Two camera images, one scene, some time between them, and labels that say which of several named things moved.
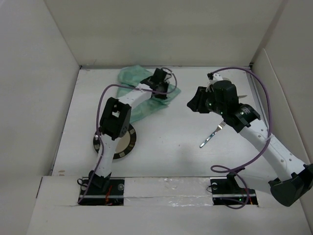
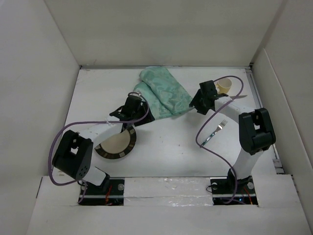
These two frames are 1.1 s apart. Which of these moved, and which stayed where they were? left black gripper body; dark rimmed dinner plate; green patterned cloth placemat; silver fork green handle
Moved: left black gripper body; green patterned cloth placemat
Stayed: dark rimmed dinner plate; silver fork green handle
